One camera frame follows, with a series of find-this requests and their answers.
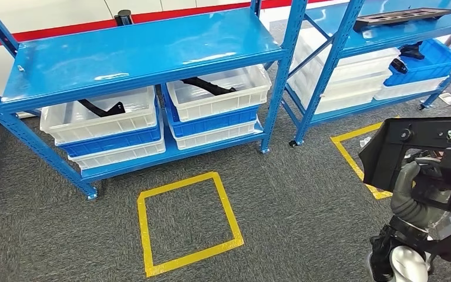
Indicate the blue metal shelf rack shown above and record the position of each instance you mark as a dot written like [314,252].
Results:
[324,78]
[132,54]

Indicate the black curved bracket part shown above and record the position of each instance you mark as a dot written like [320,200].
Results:
[105,111]
[210,87]

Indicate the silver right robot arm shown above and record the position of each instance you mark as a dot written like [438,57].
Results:
[408,264]

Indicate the black plastic mounting plate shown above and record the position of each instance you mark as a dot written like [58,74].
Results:
[385,155]
[404,17]

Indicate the white car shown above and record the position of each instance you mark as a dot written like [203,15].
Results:
[54,11]

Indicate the small black plastic part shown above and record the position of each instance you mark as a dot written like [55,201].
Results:
[399,66]
[412,50]

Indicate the white plastic crate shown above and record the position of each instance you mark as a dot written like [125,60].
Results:
[361,58]
[412,89]
[217,105]
[217,138]
[346,101]
[120,155]
[105,124]
[357,79]

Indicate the black barrier post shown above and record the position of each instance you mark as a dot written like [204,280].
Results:
[123,17]

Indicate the crumpled clear plastic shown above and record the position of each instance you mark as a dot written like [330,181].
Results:
[365,142]

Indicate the yellow floor tape square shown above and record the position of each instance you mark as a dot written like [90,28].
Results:
[346,155]
[143,233]

